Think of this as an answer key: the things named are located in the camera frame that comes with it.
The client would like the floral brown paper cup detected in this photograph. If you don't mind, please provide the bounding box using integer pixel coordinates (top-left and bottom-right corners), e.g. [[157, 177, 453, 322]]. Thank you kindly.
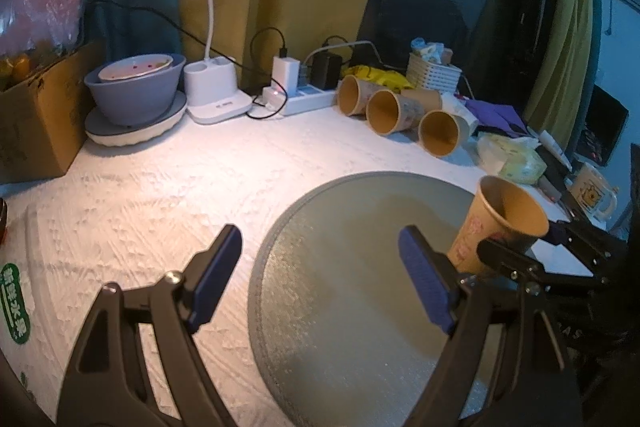
[[447, 176, 549, 277]]

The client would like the white paper cup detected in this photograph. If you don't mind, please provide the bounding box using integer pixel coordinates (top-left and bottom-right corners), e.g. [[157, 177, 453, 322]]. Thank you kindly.
[[440, 92, 480, 135]]

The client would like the paper cup front plain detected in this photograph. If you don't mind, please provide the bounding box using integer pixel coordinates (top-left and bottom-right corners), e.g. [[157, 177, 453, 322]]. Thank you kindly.
[[418, 109, 471, 158]]

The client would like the paper cup plain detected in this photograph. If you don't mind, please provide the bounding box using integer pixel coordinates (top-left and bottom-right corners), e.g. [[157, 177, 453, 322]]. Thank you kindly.
[[418, 109, 471, 158], [401, 89, 442, 113]]

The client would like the paper cup rear plain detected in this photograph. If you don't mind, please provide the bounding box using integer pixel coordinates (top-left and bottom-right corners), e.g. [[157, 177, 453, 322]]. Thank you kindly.
[[401, 89, 442, 113]]

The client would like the paper cup middle floral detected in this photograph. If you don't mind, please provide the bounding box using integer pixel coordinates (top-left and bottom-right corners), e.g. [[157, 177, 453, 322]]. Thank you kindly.
[[366, 90, 425, 135]]

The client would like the paper cup far left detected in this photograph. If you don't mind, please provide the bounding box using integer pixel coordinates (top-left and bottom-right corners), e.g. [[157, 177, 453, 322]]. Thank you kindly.
[[336, 75, 384, 117]]

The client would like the winnie pooh mug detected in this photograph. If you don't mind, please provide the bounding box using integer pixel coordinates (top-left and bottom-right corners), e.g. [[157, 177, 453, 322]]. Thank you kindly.
[[568, 164, 617, 222]]

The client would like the yellow tissue pack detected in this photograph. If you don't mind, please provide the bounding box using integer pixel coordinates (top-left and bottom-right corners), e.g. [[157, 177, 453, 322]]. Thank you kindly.
[[476, 132, 547, 185]]

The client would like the white tube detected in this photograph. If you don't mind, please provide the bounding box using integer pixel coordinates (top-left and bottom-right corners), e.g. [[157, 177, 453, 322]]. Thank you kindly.
[[538, 130, 573, 171]]

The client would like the black monitor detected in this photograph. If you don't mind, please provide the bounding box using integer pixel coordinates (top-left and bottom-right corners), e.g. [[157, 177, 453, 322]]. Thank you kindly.
[[576, 86, 629, 167]]

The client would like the round grey placemat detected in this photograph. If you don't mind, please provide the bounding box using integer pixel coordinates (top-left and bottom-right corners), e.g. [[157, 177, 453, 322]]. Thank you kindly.
[[248, 171, 473, 426]]

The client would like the purple cloth pouch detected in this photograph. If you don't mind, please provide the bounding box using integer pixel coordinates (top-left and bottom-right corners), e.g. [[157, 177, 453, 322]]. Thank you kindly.
[[465, 100, 528, 139]]

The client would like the yellow curtain right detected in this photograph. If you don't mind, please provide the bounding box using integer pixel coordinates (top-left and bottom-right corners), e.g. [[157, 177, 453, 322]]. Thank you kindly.
[[525, 0, 593, 147]]

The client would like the white plate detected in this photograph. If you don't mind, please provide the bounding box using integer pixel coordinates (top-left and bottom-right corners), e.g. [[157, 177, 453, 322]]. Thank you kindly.
[[85, 91, 186, 147]]

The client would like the purple bowl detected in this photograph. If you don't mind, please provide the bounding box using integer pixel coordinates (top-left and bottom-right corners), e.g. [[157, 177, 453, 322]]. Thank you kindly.
[[84, 53, 186, 127]]

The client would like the white lattice basket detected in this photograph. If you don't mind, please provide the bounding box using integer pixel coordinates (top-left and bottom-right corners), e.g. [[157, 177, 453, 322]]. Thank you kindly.
[[406, 54, 462, 93]]

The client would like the cardboard box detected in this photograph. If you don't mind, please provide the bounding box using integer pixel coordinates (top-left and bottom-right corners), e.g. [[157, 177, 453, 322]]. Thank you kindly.
[[0, 41, 105, 184]]

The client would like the white power strip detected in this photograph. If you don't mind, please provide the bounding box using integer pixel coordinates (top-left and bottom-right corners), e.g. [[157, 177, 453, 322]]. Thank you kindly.
[[262, 84, 336, 117]]

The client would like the white usb charger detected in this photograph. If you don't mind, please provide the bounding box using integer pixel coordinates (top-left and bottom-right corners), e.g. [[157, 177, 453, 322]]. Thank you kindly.
[[271, 56, 300, 96]]

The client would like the black power adapter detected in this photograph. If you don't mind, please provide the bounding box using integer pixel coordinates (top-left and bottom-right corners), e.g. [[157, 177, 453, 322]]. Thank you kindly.
[[310, 51, 343, 91]]

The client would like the plastic bag of fruit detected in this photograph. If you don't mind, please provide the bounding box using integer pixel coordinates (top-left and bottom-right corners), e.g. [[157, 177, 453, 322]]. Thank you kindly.
[[1, 0, 70, 90]]

